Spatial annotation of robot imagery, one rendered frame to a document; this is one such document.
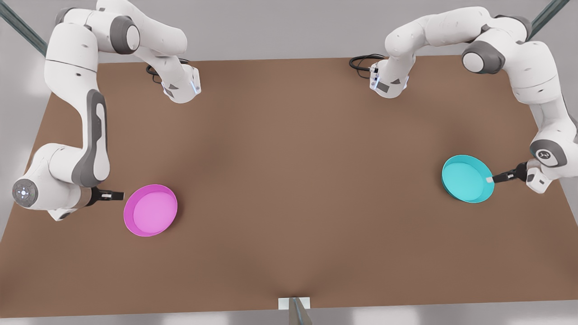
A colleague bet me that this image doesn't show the blue plate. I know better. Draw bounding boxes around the blue plate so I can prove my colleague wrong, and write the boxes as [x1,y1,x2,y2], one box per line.
[441,154,495,204]

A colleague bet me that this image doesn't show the pink plate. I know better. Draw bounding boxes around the pink plate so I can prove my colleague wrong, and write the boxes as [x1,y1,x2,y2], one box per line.
[123,184,178,237]

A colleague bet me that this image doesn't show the black cable loop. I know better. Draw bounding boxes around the black cable loop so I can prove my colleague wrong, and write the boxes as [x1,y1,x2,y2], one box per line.
[146,58,191,84]
[349,54,387,80]

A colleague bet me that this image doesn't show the silver frame post with foot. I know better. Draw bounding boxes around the silver frame post with foot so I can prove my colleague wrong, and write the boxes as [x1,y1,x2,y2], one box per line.
[278,297,313,325]

